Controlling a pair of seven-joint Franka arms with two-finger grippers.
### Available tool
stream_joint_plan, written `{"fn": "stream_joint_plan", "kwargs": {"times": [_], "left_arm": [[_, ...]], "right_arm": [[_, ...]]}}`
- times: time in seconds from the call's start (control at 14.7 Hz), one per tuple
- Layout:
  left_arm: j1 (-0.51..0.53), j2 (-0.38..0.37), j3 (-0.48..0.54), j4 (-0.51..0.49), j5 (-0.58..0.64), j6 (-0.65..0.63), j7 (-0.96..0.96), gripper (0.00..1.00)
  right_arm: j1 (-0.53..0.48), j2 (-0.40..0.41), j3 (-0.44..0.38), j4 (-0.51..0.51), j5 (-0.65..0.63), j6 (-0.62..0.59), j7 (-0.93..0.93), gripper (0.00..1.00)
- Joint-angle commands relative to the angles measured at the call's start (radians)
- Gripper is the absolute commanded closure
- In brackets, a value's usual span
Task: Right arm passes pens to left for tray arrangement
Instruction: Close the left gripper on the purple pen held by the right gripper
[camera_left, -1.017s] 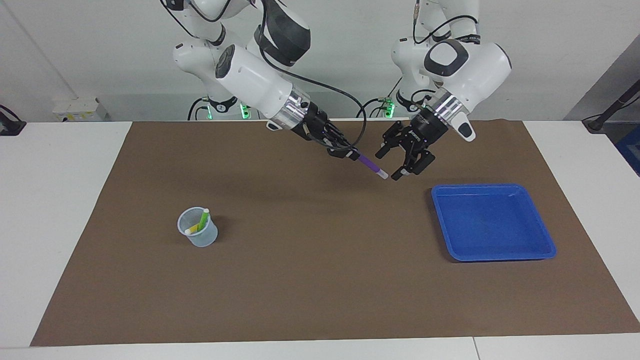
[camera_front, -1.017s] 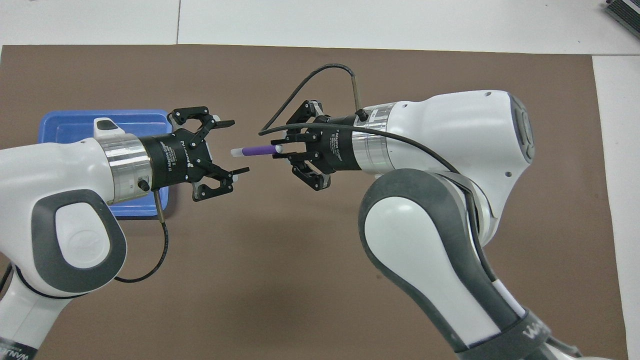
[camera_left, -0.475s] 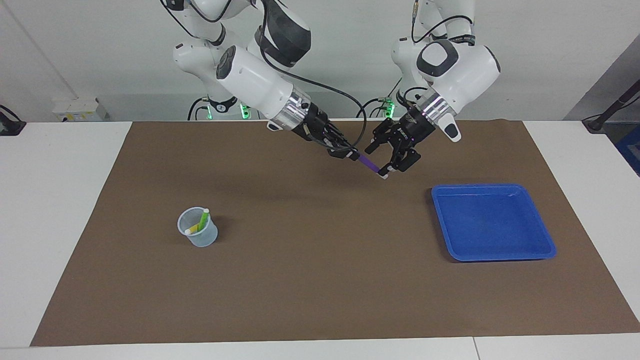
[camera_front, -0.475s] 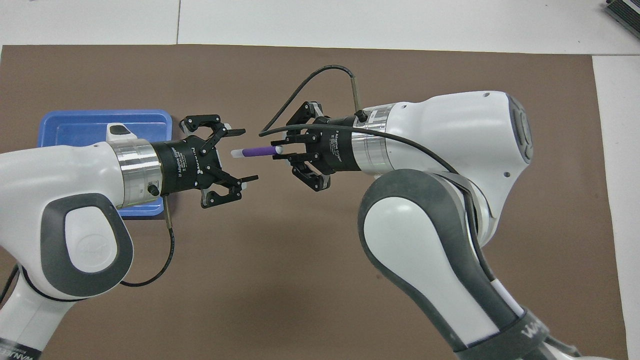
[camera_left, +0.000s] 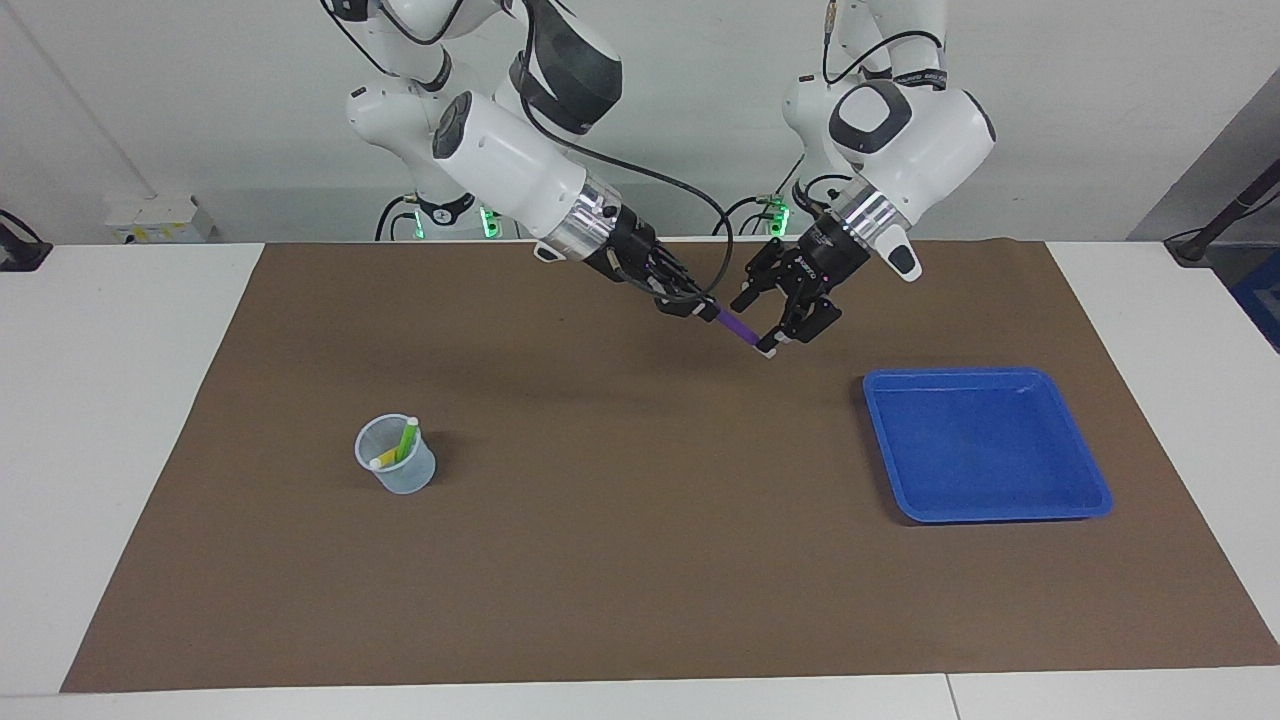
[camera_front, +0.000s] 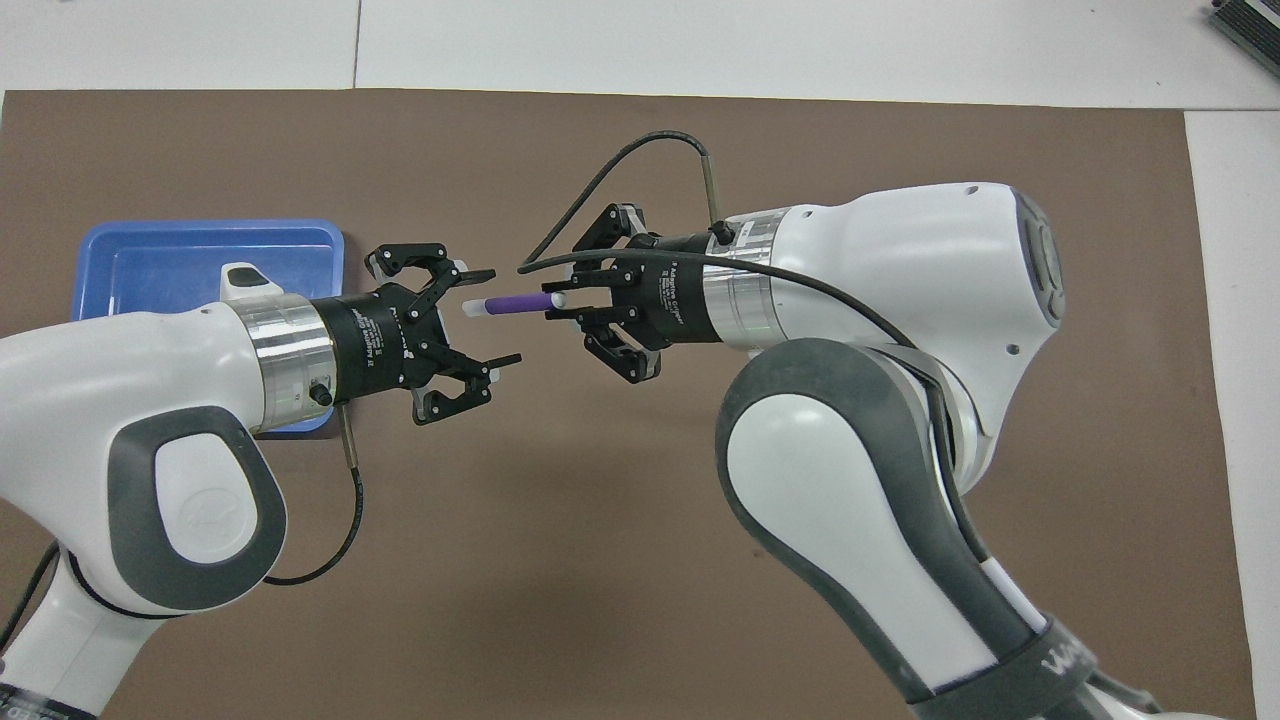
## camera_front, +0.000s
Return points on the blue plastic tray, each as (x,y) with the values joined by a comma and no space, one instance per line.
(160,270)

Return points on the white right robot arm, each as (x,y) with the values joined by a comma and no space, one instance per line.
(900,270)

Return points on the grey finned metal device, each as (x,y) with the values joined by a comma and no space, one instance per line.
(1255,25)

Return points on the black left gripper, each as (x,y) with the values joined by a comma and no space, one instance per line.
(375,340)

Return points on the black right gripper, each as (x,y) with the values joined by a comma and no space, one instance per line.
(670,300)

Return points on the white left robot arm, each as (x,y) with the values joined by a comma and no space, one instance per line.
(120,400)

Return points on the purple pen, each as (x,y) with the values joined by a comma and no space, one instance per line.
(520,302)

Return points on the brown table mat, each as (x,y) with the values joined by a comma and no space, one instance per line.
(600,560)

